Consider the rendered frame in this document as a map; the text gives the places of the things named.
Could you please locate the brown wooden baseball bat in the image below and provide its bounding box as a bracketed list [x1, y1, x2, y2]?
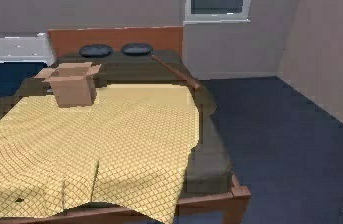
[150, 54, 202, 90]

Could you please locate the brown wooden bed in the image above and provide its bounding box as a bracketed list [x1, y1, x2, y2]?
[0, 26, 252, 224]

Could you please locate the yellow checked blanket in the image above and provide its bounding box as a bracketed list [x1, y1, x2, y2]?
[0, 83, 201, 224]

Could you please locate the black round pillow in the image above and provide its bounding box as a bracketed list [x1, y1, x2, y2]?
[78, 43, 114, 58]
[120, 42, 154, 57]

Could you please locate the brown cardboard box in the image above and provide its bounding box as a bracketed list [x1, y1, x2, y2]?
[33, 61, 102, 109]

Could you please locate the white framed window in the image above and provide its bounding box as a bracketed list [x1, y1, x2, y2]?
[184, 0, 252, 23]

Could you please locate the white low cabinet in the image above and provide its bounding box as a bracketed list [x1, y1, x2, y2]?
[0, 32, 56, 66]

